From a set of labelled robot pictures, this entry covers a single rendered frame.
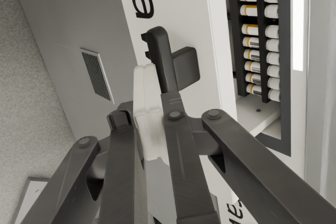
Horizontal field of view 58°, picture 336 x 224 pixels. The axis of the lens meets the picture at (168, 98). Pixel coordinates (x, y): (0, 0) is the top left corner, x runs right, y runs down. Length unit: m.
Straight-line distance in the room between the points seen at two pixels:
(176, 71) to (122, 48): 0.32
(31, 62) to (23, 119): 0.20
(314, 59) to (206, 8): 0.12
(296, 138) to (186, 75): 0.16
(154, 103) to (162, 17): 0.11
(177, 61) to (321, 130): 0.16
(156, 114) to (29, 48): 0.99
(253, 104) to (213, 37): 0.19
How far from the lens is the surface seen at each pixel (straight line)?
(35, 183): 1.25
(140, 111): 0.15
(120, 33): 0.53
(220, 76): 0.23
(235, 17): 0.33
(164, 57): 0.21
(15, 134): 1.18
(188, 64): 0.23
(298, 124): 0.34
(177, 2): 0.23
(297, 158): 0.36
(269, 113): 0.38
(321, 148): 0.33
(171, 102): 0.17
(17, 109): 1.15
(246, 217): 0.47
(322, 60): 0.29
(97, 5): 0.56
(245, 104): 0.40
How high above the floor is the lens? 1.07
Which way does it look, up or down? 47 degrees down
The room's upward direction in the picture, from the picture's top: 111 degrees clockwise
